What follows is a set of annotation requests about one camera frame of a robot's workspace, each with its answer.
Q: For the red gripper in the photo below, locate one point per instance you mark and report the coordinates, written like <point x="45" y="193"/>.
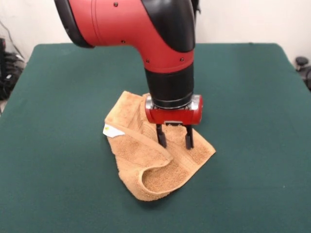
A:
<point x="175" y="116"/>

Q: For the dark green table cloth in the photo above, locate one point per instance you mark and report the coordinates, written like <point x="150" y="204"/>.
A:
<point x="48" y="170"/>

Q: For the dark pedestal leg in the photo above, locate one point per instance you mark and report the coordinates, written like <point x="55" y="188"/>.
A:
<point x="302" y="61"/>
<point x="9" y="72"/>

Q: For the tan terry towel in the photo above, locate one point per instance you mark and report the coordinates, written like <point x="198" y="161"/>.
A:
<point x="136" y="157"/>

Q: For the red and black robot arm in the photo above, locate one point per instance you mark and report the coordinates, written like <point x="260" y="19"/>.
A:
<point x="145" y="36"/>

